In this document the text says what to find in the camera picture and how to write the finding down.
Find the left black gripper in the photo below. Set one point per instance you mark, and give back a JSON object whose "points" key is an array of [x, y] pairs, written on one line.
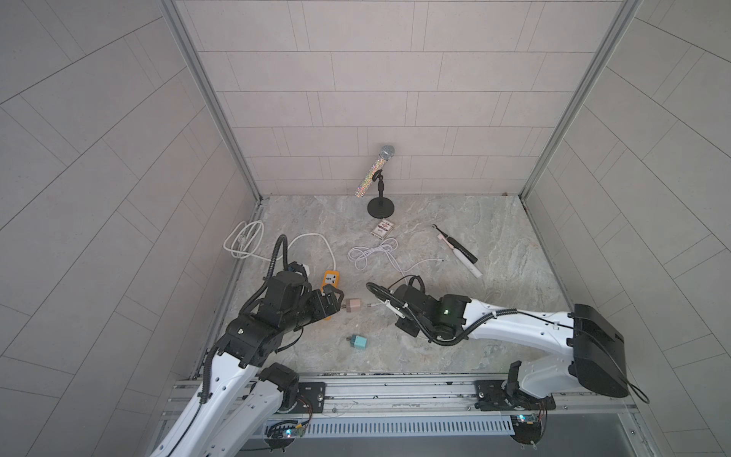
{"points": [[321, 310]]}

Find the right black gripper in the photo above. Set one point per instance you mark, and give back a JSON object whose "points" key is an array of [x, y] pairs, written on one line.
{"points": [[400, 324]]}

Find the orange power strip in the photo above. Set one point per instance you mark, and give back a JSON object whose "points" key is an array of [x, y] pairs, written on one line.
{"points": [[331, 278]]}

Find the teal charger adapter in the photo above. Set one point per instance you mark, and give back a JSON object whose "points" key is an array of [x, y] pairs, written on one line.
{"points": [[357, 341]]}

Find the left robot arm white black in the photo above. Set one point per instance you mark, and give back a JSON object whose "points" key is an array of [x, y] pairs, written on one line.
{"points": [[239, 392]]}

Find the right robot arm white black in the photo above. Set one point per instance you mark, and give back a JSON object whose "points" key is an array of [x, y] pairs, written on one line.
{"points": [[583, 350]]}

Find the white pink electric toothbrush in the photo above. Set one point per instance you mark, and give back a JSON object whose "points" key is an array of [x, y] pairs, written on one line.
{"points": [[461, 258]]}

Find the black electric toothbrush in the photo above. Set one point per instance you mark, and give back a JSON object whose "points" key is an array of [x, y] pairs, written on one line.
{"points": [[456, 245]]}

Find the pink charger adapter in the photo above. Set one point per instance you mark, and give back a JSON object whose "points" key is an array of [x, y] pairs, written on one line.
{"points": [[353, 305]]}

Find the small pink patterned box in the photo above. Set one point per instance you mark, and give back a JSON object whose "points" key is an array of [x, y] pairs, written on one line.
{"points": [[383, 228]]}

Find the black microphone stand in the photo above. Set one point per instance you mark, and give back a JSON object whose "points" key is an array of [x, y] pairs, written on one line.
{"points": [[380, 207]]}

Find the glitter microphone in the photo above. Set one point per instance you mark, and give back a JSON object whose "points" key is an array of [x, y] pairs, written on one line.
{"points": [[386, 153]]}

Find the aluminium mounting rail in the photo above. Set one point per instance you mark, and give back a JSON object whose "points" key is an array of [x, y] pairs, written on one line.
{"points": [[347, 395]]}

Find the white vented cable duct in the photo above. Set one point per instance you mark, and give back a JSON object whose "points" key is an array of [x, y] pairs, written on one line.
{"points": [[362, 427]]}

